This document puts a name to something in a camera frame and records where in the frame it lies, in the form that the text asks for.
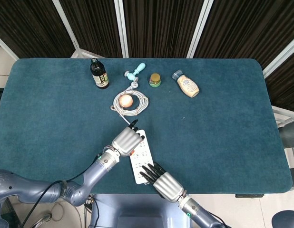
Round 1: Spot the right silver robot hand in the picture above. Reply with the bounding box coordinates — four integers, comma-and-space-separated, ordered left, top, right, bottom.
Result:
140, 162, 186, 202

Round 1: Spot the white metal rack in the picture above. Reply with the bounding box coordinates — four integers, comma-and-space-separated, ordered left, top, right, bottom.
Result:
272, 105, 294, 129

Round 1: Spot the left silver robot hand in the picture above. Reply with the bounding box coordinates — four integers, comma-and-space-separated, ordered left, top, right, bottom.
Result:
111, 119, 146, 157

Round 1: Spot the grey chair back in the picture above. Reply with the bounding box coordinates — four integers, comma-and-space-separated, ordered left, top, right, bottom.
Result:
279, 118, 294, 149

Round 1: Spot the teal toy hammer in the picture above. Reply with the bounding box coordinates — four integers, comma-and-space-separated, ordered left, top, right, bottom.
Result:
124, 62, 146, 81

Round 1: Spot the teal velvet tablecloth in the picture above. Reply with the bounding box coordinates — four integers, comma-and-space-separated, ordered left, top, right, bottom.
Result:
0, 58, 294, 195

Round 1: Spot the dark soy sauce bottle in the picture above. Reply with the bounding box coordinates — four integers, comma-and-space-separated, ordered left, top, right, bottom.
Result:
90, 58, 110, 90

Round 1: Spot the white power strip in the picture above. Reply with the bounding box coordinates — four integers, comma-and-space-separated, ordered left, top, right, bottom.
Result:
129, 129, 155, 185

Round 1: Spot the small jar gold lid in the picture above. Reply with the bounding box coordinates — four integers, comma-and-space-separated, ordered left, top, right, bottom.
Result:
148, 73, 162, 88

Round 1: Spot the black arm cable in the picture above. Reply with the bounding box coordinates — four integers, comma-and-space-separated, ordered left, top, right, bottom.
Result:
20, 156, 100, 228

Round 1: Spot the yellow onion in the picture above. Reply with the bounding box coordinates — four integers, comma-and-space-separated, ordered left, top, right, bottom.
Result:
119, 94, 134, 108

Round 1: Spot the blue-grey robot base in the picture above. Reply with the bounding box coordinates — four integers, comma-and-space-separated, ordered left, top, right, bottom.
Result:
89, 193, 193, 228

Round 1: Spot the dark office chair seat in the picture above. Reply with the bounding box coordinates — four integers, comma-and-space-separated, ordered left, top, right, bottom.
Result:
273, 209, 294, 228

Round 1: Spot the dark folding screen white frame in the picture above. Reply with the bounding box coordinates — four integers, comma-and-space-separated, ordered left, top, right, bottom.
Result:
0, 0, 294, 112

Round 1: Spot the beige mayonnaise squeeze bottle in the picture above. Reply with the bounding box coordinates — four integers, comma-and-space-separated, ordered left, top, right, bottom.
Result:
171, 69, 200, 98

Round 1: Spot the grey coiled power cable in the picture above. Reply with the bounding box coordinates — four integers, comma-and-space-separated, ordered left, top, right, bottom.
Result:
109, 86, 149, 125

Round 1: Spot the floor cable bundle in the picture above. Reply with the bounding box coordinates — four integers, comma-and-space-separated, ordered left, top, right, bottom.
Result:
84, 194, 100, 228

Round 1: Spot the chrome chair base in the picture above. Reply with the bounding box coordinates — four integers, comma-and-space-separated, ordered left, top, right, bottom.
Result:
32, 212, 54, 228

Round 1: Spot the black box under table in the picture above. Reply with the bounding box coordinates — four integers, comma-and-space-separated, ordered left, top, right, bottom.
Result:
235, 193, 265, 198

